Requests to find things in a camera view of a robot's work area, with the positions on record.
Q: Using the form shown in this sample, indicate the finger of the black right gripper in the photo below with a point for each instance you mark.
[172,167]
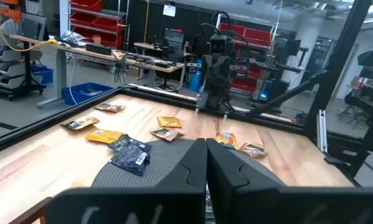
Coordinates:
[215,69]
[222,69]

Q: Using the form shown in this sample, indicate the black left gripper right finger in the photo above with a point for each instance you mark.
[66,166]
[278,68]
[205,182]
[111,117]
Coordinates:
[236,193]

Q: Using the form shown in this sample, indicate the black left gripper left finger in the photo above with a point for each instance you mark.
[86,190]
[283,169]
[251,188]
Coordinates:
[186,193]

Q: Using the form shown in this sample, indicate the orange mango tea packet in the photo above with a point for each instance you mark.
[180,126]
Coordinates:
[226,140]

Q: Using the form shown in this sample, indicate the yellow tea packet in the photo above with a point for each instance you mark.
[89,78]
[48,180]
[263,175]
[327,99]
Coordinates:
[169,122]
[104,136]

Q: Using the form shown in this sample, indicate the orange black tea packet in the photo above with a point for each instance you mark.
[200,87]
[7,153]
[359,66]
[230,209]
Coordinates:
[80,122]

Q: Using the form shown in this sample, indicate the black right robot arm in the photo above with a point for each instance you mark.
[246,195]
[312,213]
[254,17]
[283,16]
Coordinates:
[218,93]

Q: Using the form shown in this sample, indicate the dark blue tea packet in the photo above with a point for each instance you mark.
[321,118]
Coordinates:
[131,158]
[124,141]

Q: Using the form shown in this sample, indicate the blue cylinder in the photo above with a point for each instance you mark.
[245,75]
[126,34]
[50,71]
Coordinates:
[195,81]

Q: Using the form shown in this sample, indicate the red plastic bin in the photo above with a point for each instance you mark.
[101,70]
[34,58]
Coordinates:
[245,84]
[107,24]
[81,19]
[233,29]
[86,4]
[257,36]
[110,40]

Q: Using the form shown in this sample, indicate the round grey woven placemat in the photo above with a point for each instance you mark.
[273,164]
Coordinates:
[161,168]

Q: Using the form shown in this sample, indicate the metal storage shelf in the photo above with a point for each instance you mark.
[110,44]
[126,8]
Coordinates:
[120,37]
[261,59]

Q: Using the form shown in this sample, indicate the black tool case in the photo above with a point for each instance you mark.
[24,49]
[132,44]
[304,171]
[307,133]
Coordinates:
[173,39]

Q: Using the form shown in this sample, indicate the white paper sign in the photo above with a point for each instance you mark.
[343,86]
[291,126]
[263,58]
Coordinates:
[169,10]

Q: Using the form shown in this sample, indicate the silver aluminium extrusion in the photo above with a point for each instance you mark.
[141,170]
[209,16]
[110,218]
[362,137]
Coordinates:
[322,129]

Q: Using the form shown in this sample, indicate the black bench device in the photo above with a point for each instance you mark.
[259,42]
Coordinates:
[98,48]

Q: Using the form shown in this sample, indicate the blue plastic bin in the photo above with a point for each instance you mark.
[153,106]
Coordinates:
[85,92]
[44,74]

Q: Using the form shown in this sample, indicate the wooden workbench grey legs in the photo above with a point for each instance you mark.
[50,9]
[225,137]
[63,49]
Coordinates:
[80,49]

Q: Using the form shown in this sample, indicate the black softbox lamp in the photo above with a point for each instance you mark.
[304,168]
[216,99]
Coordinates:
[369,58]

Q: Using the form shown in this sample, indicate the wooden compartment box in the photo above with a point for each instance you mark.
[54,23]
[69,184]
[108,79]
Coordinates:
[33,213]

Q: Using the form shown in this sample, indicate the rack with white bins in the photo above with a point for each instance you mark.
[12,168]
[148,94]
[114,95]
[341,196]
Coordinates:
[12,65]

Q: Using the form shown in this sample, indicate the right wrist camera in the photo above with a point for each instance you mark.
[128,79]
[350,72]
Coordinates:
[222,45]

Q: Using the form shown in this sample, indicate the black metal frame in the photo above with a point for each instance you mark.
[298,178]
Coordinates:
[49,119]

